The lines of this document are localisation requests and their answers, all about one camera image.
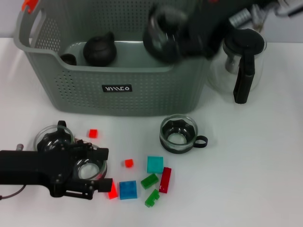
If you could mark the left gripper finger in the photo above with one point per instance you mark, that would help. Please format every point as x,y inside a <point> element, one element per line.
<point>105,185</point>

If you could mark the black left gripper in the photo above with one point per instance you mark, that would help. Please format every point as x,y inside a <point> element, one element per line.
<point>28,168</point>

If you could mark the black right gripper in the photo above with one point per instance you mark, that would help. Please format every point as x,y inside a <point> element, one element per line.
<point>203,28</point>

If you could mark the glass teacup black sleeve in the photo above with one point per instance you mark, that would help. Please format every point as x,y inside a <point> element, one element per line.
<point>47,137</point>
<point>161,42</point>
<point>87,171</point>
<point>177,136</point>

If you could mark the grey perforated storage bin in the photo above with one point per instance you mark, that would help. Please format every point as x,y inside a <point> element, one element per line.
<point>94,99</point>

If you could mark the bright red rectangular brick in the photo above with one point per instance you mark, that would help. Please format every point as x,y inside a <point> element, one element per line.
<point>113,192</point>

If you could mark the small red cube brick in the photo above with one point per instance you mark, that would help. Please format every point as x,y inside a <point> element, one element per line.
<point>93,133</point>
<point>129,163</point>

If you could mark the blue square brick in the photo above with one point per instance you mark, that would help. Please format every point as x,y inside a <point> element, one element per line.
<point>127,190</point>

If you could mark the green rectangular brick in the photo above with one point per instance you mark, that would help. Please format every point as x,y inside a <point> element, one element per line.
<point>149,181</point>

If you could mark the green L-shaped brick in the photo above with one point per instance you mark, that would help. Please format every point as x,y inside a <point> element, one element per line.
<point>151,199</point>

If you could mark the teal square brick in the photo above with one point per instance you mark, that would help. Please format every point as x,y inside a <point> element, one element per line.
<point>155,164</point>

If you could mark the dark red long brick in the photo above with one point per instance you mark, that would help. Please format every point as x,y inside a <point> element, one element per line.
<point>165,179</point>

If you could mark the small black clay cup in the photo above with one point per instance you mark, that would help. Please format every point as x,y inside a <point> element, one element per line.
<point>68,59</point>

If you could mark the black clay teapot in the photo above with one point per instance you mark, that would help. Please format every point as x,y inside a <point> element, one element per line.
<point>99,50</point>

